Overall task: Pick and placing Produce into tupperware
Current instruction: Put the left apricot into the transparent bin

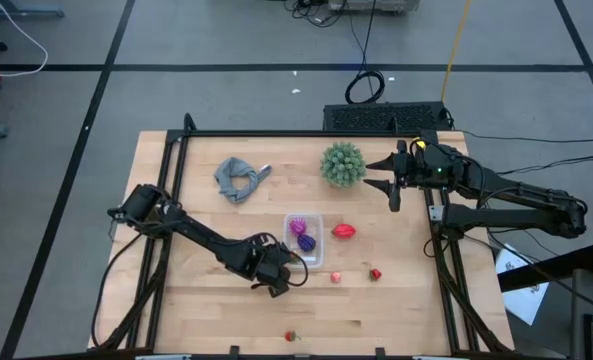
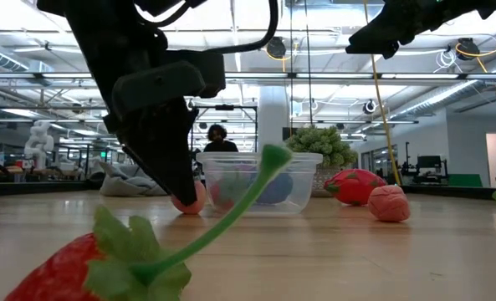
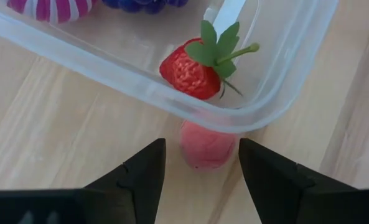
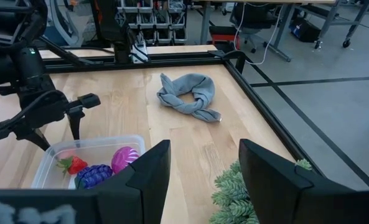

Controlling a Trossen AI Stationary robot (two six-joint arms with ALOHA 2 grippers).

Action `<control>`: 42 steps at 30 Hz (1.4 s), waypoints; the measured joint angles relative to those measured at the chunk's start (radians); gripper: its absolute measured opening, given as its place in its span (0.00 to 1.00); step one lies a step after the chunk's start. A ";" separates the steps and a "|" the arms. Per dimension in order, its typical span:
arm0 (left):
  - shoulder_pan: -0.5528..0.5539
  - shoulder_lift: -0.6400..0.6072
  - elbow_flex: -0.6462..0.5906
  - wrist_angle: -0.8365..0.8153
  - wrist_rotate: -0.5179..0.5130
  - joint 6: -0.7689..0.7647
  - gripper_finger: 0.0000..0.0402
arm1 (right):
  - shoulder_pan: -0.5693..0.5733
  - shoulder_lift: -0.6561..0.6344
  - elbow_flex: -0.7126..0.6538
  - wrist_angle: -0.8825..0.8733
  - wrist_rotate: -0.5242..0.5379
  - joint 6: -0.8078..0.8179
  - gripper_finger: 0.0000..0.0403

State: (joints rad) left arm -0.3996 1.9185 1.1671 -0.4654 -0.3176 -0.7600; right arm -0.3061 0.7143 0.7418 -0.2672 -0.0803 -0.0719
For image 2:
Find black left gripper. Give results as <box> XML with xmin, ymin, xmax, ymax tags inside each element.
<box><xmin>103</xmin><ymin>61</ymin><xmax>207</xmax><ymax>207</ymax></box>

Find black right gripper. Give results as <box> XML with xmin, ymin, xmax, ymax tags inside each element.
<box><xmin>345</xmin><ymin>0</ymin><xmax>437</xmax><ymax>59</ymax></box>

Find smooth peach pink toy fruit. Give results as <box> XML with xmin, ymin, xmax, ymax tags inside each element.
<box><xmin>171</xmin><ymin>179</ymin><xmax>207</xmax><ymax>216</ymax></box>

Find small red toy fruit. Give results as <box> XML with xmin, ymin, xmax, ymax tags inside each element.
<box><xmin>208</xmin><ymin>181</ymin><xmax>236</xmax><ymax>212</ymax></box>

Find blue toy grape bunch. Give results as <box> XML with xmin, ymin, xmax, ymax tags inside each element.
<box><xmin>253</xmin><ymin>171</ymin><xmax>294</xmax><ymax>206</ymax></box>

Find red toy dragon fruit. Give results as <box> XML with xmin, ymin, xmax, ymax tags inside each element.
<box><xmin>323</xmin><ymin>168</ymin><xmax>387</xmax><ymax>207</ymax></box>

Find wrinkled pink toy fruit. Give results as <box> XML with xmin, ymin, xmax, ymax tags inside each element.
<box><xmin>367</xmin><ymin>185</ymin><xmax>412</xmax><ymax>223</ymax></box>

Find clear plastic tupperware container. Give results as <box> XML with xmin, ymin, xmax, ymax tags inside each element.
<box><xmin>196</xmin><ymin>151</ymin><xmax>324</xmax><ymax>216</ymax></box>

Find grey crumpled cloth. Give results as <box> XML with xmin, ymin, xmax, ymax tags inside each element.
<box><xmin>99</xmin><ymin>161</ymin><xmax>169</xmax><ymax>197</ymax></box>

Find person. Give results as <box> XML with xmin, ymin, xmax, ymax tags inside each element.
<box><xmin>202</xmin><ymin>123</ymin><xmax>239</xmax><ymax>154</ymax></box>

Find green potted plant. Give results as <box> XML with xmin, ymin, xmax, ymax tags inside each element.
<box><xmin>286</xmin><ymin>125</ymin><xmax>360</xmax><ymax>198</ymax></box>

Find white building column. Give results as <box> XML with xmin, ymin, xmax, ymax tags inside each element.
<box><xmin>258</xmin><ymin>85</ymin><xmax>290</xmax><ymax>147</ymax></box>

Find black monitor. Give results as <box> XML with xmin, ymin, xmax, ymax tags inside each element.
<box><xmin>417</xmin><ymin>155</ymin><xmax>443</xmax><ymax>171</ymax></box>

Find red strawberry with long stem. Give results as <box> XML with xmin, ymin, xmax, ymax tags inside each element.
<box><xmin>3</xmin><ymin>144</ymin><xmax>294</xmax><ymax>301</ymax></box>

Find green low partition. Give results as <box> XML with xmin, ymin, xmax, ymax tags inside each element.
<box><xmin>447</xmin><ymin>173</ymin><xmax>483</xmax><ymax>188</ymax></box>

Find yellow cable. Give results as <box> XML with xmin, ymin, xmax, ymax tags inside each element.
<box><xmin>362</xmin><ymin>0</ymin><xmax>402</xmax><ymax>187</ymax></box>

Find thin black hanging cable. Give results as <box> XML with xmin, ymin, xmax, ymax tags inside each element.
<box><xmin>288</xmin><ymin>0</ymin><xmax>294</xmax><ymax>145</ymax></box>
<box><xmin>304</xmin><ymin>0</ymin><xmax>314</xmax><ymax>126</ymax></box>

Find black metal frame rig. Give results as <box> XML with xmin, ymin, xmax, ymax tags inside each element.
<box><xmin>192</xmin><ymin>104</ymin><xmax>259</xmax><ymax>152</ymax></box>

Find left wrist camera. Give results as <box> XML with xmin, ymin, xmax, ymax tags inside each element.
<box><xmin>163</xmin><ymin>48</ymin><xmax>227</xmax><ymax>100</ymax></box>

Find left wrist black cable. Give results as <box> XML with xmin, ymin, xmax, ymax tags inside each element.
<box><xmin>134</xmin><ymin>0</ymin><xmax>280</xmax><ymax>55</ymax></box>

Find black aluminium table frame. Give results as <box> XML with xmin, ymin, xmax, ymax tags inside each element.
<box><xmin>0</xmin><ymin>179</ymin><xmax>496</xmax><ymax>201</ymax></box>

